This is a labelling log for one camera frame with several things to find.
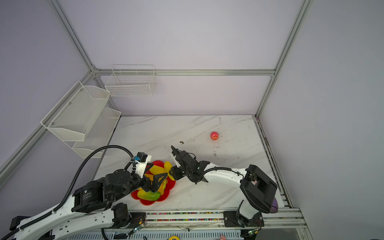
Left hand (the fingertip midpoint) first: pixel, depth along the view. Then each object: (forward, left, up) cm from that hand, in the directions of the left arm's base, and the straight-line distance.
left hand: (159, 171), depth 64 cm
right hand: (+6, -2, -15) cm, 17 cm away
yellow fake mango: (+10, -1, -15) cm, 18 cm away
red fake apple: (+36, -30, -21) cm, 51 cm away
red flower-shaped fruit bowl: (0, -3, -19) cm, 19 cm away
